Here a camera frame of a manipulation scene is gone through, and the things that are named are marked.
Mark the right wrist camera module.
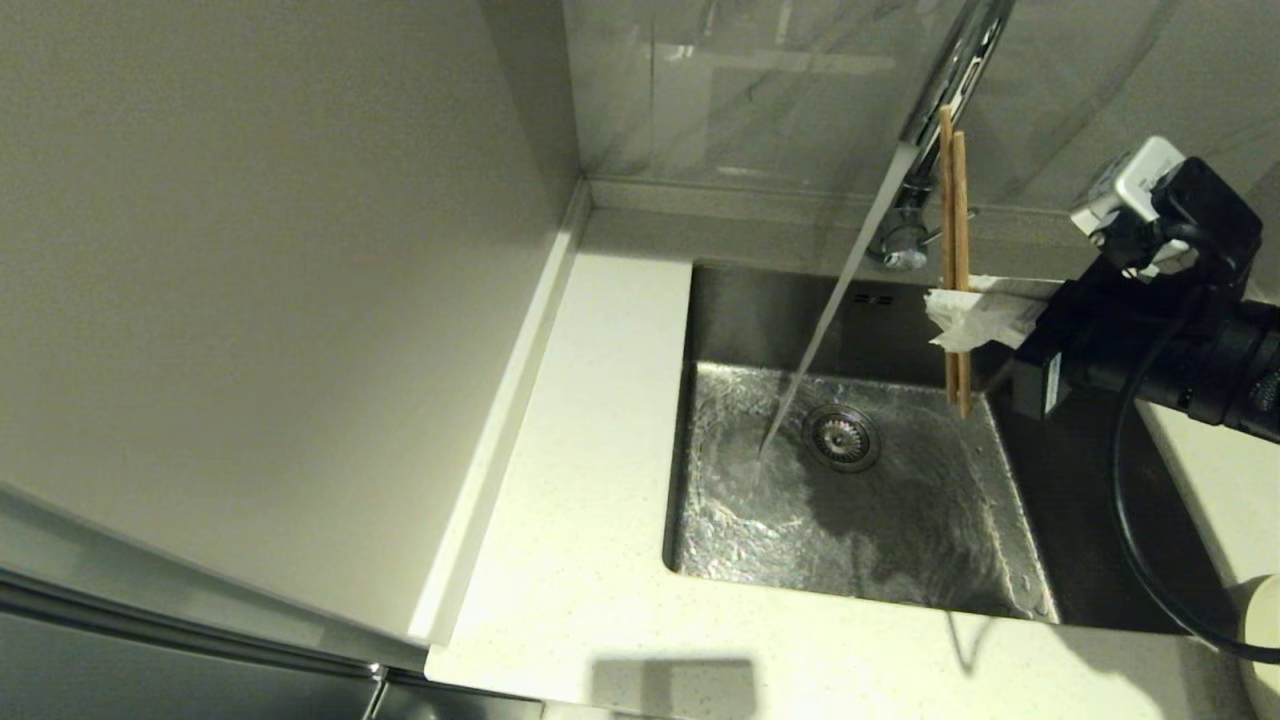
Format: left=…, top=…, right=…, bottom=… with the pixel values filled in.
left=1070, top=137, right=1264, bottom=291

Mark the stainless steel sink basin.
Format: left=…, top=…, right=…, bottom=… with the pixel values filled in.
left=662, top=260, right=1236, bottom=637

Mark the cream white round plate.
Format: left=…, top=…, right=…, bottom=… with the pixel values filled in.
left=1238, top=573, right=1280, bottom=720

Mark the grey tall cabinet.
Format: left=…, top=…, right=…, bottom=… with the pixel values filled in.
left=0, top=0, right=591, bottom=720

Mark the round metal drain strainer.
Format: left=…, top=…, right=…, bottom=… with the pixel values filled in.
left=801, top=403, right=883, bottom=473

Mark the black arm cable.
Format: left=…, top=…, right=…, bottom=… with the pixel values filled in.
left=1112, top=225, right=1280, bottom=665

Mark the chrome kitchen faucet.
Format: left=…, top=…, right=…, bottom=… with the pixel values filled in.
left=866, top=0, right=1019, bottom=273

